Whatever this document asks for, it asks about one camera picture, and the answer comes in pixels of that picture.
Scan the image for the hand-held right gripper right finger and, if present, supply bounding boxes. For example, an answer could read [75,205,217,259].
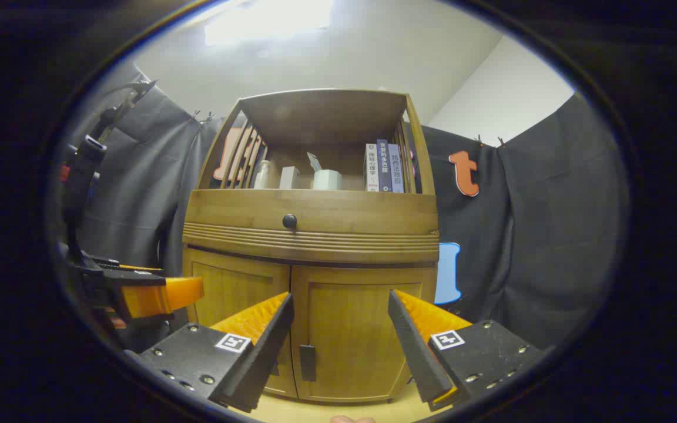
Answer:
[387,288,546,412]

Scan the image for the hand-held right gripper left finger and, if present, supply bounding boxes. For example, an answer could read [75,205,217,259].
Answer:
[138,292,295,413]

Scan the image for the black door handle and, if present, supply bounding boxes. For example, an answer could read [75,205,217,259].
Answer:
[300,344,317,382]

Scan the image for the wooden shoe cabinet door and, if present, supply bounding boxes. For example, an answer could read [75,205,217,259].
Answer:
[183,247,299,399]
[290,264,438,405]

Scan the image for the wooden double-door shoe cabinet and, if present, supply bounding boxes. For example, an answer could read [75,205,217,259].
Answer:
[181,88,440,405]

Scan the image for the wooden cabinet drawer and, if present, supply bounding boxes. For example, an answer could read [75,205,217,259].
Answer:
[182,189,440,265]

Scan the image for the white cup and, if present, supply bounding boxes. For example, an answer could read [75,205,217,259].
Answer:
[313,169,343,190]

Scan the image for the light blue book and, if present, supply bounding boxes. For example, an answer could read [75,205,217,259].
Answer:
[388,144,405,193]

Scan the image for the white book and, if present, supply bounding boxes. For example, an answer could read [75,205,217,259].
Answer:
[365,143,380,192]

